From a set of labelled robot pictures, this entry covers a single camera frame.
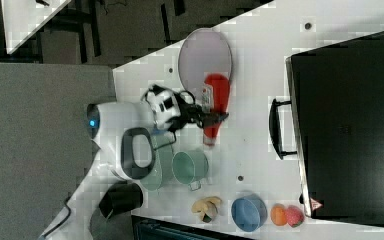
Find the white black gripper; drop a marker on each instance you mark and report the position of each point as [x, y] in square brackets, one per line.
[171, 111]

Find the red ketchup bottle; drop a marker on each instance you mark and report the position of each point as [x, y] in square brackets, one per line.
[215, 96]

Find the black robot base lower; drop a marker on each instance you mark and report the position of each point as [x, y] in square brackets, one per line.
[121, 198]

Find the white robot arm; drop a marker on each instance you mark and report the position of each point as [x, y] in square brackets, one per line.
[114, 128]

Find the green mug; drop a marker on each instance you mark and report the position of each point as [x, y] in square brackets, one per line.
[190, 167]

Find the lilac round plate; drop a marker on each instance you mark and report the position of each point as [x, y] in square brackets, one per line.
[203, 52]

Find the toy banana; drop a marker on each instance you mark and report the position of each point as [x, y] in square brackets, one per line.
[206, 208]

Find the blue bowl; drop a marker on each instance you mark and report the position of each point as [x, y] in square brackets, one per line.
[249, 212]

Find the orange toy fruit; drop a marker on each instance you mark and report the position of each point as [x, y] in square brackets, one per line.
[278, 215]

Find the red toy strawberry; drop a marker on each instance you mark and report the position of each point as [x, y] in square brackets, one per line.
[294, 216]

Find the black toaster oven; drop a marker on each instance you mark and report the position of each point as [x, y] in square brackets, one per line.
[337, 104]

